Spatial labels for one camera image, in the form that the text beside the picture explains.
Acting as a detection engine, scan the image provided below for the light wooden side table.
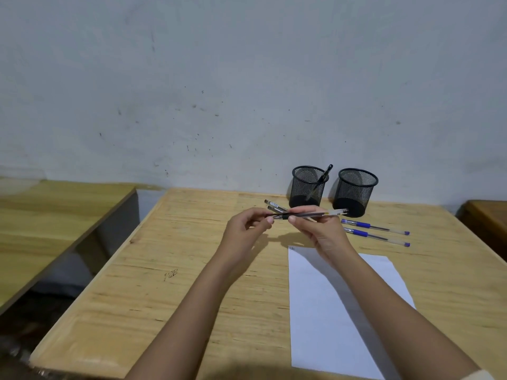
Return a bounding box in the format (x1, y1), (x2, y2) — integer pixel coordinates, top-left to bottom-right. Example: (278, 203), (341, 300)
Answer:
(0, 179), (140, 313)

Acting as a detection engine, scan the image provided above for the clear plastic sheet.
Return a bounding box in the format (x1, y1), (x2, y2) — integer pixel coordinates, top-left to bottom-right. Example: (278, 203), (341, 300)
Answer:
(0, 166), (42, 196)

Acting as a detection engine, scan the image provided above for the person's right hand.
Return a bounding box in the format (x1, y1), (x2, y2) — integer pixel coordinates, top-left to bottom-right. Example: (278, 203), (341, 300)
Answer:
(288, 214), (357, 265)

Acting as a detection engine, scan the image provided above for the cream sleeve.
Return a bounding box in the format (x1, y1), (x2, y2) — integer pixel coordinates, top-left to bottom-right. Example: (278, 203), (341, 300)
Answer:
(461, 368), (496, 380)

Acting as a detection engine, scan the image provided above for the dark wooden side table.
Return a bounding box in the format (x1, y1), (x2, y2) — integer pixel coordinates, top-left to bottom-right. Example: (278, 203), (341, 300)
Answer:
(459, 199), (507, 262)

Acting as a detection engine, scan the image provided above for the blue pen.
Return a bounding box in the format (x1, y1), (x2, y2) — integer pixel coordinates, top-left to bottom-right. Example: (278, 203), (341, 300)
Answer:
(343, 227), (411, 248)
(340, 218), (411, 236)

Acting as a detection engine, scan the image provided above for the person's left forearm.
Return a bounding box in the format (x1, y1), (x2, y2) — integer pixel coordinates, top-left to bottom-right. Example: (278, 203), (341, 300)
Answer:
(125, 253), (246, 380)

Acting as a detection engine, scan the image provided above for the person's right forearm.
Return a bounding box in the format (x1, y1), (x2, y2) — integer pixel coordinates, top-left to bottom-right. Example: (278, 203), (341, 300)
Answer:
(334, 249), (482, 380)

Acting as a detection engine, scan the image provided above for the black mesh pen holder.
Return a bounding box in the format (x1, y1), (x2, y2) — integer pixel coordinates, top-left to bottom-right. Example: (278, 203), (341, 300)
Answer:
(288, 166), (330, 209)
(332, 168), (379, 219)

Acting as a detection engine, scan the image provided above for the person's left hand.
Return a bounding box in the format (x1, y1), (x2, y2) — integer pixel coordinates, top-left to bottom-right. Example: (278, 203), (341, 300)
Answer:
(215, 207), (275, 272)

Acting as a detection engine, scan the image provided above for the white paper sheet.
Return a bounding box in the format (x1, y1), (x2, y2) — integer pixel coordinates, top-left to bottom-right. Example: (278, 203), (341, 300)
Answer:
(288, 245), (417, 380)

